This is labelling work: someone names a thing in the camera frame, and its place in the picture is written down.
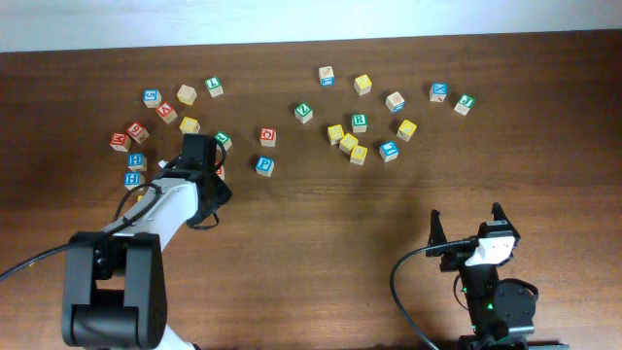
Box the green block letter r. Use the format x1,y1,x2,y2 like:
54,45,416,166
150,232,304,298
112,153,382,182
351,114,368,133
215,131,232,151

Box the blue block letter H lower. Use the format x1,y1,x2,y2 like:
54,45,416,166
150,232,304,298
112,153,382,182
123,171,145,191

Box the yellow block upper left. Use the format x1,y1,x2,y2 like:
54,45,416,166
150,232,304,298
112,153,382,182
180,117,200,134

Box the wood block blue side top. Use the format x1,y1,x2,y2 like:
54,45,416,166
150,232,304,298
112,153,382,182
319,66,335,87

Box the yellow block cluster middle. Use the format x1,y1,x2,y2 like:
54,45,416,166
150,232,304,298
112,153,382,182
339,133,359,155

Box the red block letter a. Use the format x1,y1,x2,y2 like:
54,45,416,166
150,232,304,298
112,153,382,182
155,102,178,124
217,165,225,181

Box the red block letter M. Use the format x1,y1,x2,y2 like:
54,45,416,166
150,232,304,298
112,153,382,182
110,132,131,153

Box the blue block letter X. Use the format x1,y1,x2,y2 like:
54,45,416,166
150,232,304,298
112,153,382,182
430,82,448,103

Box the red block letter A upper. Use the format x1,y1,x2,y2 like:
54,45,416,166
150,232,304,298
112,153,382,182
155,102,178,124

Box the blue block letter E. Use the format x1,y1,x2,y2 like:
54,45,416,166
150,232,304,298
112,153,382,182
379,141,399,162

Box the wood block blue D side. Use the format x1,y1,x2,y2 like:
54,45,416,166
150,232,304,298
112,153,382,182
385,91,405,113

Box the blue block digit 5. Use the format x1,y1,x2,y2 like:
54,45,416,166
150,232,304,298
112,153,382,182
143,88,162,108

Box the yellow block cluster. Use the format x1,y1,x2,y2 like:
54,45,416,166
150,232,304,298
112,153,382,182
350,145,368,166
327,124,344,145
339,133,359,155

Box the green block letter Z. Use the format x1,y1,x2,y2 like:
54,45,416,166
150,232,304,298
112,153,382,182
294,103,313,123

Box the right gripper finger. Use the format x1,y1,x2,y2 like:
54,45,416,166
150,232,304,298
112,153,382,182
491,202,508,223
428,209,447,247

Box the green block letter L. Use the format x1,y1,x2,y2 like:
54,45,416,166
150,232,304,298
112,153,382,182
205,76,224,97

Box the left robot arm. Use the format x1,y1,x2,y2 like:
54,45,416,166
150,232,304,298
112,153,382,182
61,133,232,349

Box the yellow block top right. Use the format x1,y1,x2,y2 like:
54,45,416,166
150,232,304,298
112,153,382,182
354,74,372,95

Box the blue block letter P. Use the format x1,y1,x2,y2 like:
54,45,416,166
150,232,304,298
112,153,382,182
256,156,275,177

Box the red block letter A lower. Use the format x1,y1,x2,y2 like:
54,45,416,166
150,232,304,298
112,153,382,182
217,165,225,181

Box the green block letter R left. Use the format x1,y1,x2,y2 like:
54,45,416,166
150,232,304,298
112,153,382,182
215,131,232,151

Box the green block letter J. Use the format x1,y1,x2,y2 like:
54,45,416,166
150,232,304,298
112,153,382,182
454,94,476,116

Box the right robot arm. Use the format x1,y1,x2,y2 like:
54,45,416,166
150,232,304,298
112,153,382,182
427,203,538,349

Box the blue block letter h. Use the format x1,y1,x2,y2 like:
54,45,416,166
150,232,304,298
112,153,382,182
123,171,145,191
127,153,148,172

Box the yellow block cluster lower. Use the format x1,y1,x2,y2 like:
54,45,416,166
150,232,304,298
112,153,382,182
350,145,368,166

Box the yellow block cluster left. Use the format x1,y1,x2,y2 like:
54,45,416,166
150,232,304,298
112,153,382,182
327,124,344,145

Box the red block digit 6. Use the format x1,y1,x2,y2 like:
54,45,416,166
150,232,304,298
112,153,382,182
126,122,149,143

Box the green block letter R right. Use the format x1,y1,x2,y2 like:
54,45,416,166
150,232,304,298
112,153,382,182
351,114,368,133

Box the red block letter O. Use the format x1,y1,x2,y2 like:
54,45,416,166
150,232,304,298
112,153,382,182
259,128,276,147

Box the plain wood yellow-side block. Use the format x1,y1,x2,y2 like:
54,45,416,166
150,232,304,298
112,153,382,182
177,85,197,106

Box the blue block letter H upper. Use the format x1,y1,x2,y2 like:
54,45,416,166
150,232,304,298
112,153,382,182
127,153,148,172

